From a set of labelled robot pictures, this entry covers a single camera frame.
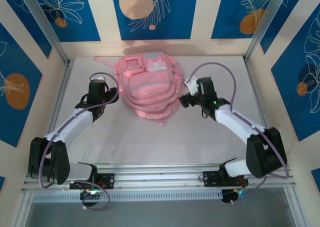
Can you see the aluminium front rail beam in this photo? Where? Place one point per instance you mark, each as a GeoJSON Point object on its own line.
{"type": "Point", "coordinates": [160, 177]}

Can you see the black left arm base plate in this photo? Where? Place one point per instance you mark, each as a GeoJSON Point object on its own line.
{"type": "Point", "coordinates": [110, 180]}

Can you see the pink backpack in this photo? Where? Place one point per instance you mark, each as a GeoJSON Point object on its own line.
{"type": "Point", "coordinates": [150, 87]}

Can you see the aluminium corner post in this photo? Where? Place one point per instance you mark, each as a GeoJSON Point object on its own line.
{"type": "Point", "coordinates": [46, 24]}
{"type": "Point", "coordinates": [266, 24]}

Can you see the aluminium frame leg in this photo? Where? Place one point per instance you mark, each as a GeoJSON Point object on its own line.
{"type": "Point", "coordinates": [23, 209]}
{"type": "Point", "coordinates": [296, 209]}

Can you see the aluminium side rail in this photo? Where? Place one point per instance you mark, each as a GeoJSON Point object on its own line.
{"type": "Point", "coordinates": [60, 92]}
{"type": "Point", "coordinates": [262, 112]}

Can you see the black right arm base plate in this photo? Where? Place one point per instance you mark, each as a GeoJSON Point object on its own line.
{"type": "Point", "coordinates": [208, 178]}

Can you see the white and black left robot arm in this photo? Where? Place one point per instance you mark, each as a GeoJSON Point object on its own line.
{"type": "Point", "coordinates": [72, 122]}

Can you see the black base electronics box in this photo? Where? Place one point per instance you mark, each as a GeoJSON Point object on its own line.
{"type": "Point", "coordinates": [90, 199]}
{"type": "Point", "coordinates": [228, 196]}

